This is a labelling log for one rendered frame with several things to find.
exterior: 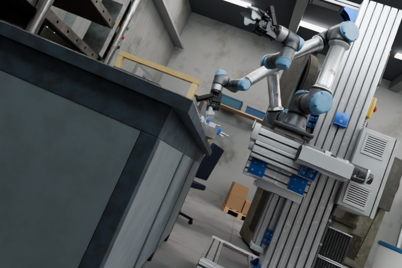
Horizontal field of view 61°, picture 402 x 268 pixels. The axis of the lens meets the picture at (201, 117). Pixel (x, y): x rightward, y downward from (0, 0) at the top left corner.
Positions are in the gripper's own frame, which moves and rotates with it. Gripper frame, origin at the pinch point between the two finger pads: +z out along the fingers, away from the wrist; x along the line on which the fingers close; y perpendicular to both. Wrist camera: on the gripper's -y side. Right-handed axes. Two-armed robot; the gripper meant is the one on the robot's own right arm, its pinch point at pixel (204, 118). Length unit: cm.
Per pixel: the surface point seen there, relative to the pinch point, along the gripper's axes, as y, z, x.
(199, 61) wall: -104, -330, 610
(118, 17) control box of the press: -78, -54, -5
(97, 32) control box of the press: -88, -40, -3
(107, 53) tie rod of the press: -71, -23, -12
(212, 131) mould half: 8.8, 18.5, -44.7
